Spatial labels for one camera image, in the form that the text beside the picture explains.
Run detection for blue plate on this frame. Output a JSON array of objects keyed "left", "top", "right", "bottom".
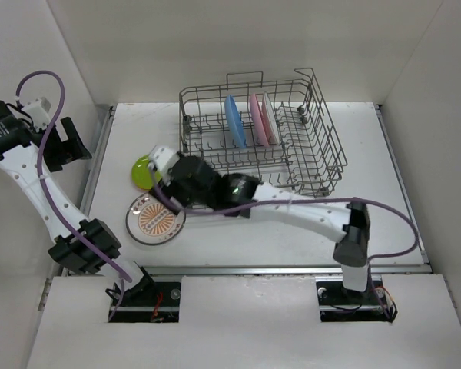
[{"left": 224, "top": 95, "right": 247, "bottom": 148}]

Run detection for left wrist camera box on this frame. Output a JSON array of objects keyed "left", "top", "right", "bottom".
[{"left": 22, "top": 97, "right": 51, "bottom": 129}]

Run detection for pink plate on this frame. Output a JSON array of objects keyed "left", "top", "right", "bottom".
[{"left": 249, "top": 94, "right": 270, "bottom": 147}]

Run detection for white plate orange sunburst pattern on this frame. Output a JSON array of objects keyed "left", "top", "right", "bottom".
[{"left": 125, "top": 193, "right": 186, "bottom": 247}]

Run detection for grey wire dish rack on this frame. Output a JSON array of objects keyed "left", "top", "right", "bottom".
[{"left": 179, "top": 68, "right": 347, "bottom": 198}]

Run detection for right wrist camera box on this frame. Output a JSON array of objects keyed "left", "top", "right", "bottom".
[{"left": 148, "top": 145, "right": 181, "bottom": 175}]

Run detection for left aluminium rail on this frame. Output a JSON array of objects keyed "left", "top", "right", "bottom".
[{"left": 59, "top": 103, "right": 116, "bottom": 276}]

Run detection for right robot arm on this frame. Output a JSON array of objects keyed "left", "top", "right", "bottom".
[{"left": 148, "top": 148, "right": 370, "bottom": 303}]

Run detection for lime green plate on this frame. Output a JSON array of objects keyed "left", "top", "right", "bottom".
[{"left": 131, "top": 155, "right": 153, "bottom": 186}]

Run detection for front aluminium rail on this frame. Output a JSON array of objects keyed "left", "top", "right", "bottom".
[{"left": 144, "top": 264, "right": 433, "bottom": 276}]

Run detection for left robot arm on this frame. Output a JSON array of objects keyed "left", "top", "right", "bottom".
[{"left": 0, "top": 100, "right": 157, "bottom": 305}]

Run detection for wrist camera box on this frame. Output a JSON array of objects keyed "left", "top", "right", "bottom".
[
  {"left": 22, "top": 97, "right": 51, "bottom": 129},
  {"left": 148, "top": 145, "right": 181, "bottom": 175}
]

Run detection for plain white plate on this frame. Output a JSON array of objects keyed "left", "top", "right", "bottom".
[{"left": 262, "top": 92, "right": 280, "bottom": 145}]

